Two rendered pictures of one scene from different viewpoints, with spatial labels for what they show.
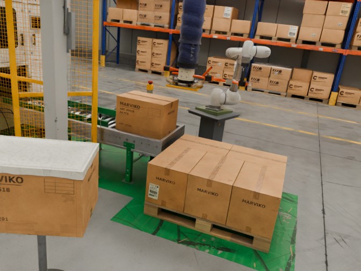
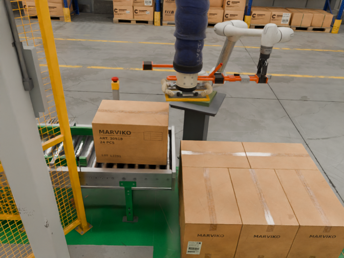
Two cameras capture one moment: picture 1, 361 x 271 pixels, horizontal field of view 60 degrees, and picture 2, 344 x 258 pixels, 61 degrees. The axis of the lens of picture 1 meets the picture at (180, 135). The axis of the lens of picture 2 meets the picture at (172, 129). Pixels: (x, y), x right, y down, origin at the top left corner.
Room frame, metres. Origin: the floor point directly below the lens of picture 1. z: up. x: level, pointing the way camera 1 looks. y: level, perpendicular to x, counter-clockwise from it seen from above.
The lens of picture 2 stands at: (1.41, 0.86, 2.17)
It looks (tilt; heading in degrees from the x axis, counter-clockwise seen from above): 33 degrees down; 339
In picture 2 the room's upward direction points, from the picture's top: 3 degrees clockwise
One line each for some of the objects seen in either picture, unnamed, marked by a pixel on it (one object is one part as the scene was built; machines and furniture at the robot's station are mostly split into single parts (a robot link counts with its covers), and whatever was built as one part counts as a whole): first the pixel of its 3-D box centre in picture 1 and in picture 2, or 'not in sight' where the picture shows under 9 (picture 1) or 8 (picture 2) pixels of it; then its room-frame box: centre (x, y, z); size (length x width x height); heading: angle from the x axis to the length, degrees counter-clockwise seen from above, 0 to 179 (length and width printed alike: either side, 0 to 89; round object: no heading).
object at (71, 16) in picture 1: (64, 30); (18, 79); (2.78, 1.08, 1.62); 0.20 x 0.05 x 0.30; 71
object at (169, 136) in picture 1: (173, 134); (173, 149); (3.40, 0.08, 0.58); 0.70 x 0.03 x 0.06; 161
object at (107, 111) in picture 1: (78, 104); (15, 126); (4.15, 1.44, 0.60); 1.60 x 0.10 x 0.09; 71
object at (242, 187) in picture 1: (220, 177); (249, 193); (2.90, -0.45, 0.34); 1.20 x 1.00 x 0.40; 71
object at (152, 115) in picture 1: (147, 113); (133, 131); (3.52, 0.41, 0.75); 0.60 x 0.40 x 0.40; 70
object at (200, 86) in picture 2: (185, 80); (186, 85); (3.38, 0.01, 1.21); 0.34 x 0.25 x 0.06; 76
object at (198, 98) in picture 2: (182, 85); (187, 95); (3.28, 0.03, 1.17); 0.34 x 0.10 x 0.05; 76
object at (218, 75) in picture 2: (209, 78); (217, 78); (3.32, -0.23, 1.27); 0.10 x 0.08 x 0.06; 166
